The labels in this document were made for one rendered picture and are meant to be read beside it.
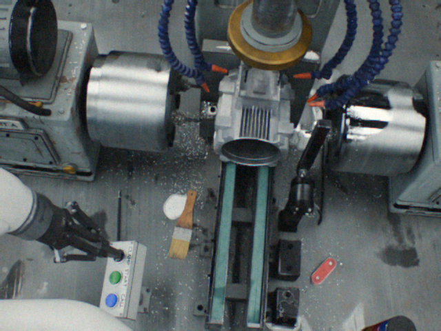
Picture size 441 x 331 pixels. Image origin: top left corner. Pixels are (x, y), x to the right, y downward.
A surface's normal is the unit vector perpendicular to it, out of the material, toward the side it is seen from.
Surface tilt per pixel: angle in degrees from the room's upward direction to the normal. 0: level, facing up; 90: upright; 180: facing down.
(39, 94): 0
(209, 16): 90
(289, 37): 0
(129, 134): 69
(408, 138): 40
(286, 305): 0
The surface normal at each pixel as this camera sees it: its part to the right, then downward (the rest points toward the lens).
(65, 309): -0.32, -0.76
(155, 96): 0.00, 0.00
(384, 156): -0.06, 0.61
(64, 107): 0.04, -0.41
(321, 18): -0.09, 0.91
